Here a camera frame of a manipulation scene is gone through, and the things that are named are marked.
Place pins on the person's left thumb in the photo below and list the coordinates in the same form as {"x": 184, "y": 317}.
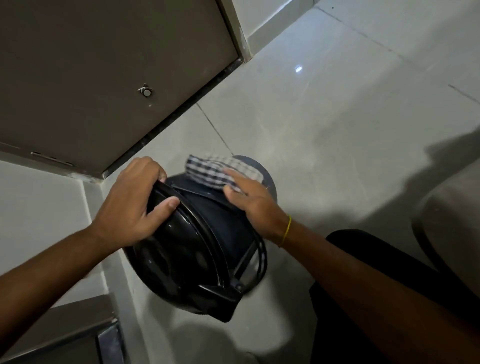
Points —
{"x": 164, "y": 211}

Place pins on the person's right hand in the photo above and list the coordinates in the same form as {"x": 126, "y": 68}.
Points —
{"x": 258, "y": 212}

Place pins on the black pedal bin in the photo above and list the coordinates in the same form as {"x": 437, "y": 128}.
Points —
{"x": 195, "y": 255}

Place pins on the person's left forearm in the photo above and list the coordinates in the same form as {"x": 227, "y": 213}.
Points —
{"x": 48, "y": 277}

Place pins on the metal door stopper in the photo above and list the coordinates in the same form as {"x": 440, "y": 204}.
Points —
{"x": 145, "y": 90}

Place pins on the person's right thumb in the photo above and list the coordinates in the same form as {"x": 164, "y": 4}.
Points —
{"x": 232, "y": 197}

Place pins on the person's black trouser leg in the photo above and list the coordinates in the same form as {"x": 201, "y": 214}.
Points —
{"x": 378, "y": 258}

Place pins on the person's left hand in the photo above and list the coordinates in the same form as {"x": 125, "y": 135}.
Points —
{"x": 122, "y": 213}

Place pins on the beige door frame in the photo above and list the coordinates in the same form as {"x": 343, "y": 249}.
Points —
{"x": 235, "y": 30}

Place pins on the person's right forearm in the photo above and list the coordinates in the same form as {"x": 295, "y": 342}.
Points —
{"x": 375, "y": 296}

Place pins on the checkered cleaning cloth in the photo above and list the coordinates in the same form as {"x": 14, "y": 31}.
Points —
{"x": 210, "y": 170}

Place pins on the yellow thread wristband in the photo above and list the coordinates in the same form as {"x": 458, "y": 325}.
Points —
{"x": 286, "y": 231}

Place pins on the brown door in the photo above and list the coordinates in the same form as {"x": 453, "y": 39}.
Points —
{"x": 93, "y": 67}

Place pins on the grey metal cabinet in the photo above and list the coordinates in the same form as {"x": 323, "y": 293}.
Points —
{"x": 60, "y": 333}

